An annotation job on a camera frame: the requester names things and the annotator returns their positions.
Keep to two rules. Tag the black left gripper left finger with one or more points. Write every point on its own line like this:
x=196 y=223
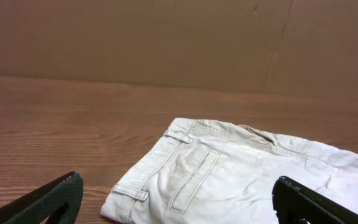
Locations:
x=58 y=201

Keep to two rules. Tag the beige cotton shorts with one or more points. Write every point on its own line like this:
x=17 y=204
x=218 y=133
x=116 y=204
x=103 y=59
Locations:
x=207 y=171

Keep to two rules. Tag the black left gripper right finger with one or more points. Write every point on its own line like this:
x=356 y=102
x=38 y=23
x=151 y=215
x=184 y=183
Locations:
x=294 y=203

